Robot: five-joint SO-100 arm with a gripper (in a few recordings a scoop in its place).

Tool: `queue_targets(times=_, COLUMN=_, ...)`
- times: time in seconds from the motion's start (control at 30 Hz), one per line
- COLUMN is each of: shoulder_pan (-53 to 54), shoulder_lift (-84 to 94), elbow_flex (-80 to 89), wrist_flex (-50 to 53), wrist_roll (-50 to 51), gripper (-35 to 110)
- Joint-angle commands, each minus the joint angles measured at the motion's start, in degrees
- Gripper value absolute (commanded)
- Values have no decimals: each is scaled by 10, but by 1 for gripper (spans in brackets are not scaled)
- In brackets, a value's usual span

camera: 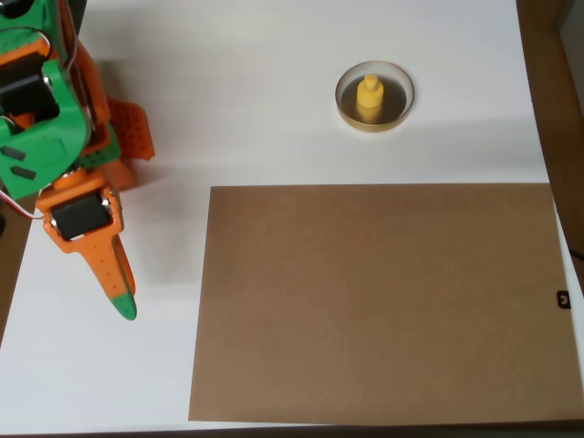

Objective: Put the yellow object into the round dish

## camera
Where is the yellow plastic peg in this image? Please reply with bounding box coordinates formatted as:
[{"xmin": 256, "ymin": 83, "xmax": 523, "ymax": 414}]
[{"xmin": 355, "ymin": 72, "xmax": 383, "ymax": 124}]

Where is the white red servo cable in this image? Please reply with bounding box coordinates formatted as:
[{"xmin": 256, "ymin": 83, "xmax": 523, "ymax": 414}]
[{"xmin": 0, "ymin": 185, "xmax": 47, "ymax": 224}]

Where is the brown cardboard sheet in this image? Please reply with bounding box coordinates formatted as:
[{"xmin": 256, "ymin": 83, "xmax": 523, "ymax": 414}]
[{"xmin": 188, "ymin": 182, "xmax": 584, "ymax": 423}]

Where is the round gold-rimmed bowl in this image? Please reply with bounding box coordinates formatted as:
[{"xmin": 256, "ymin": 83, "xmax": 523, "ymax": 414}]
[{"xmin": 335, "ymin": 59, "xmax": 415, "ymax": 134}]

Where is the orange robot base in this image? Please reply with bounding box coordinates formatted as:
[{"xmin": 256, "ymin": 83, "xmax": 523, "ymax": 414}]
[{"xmin": 107, "ymin": 99, "xmax": 157, "ymax": 192}]

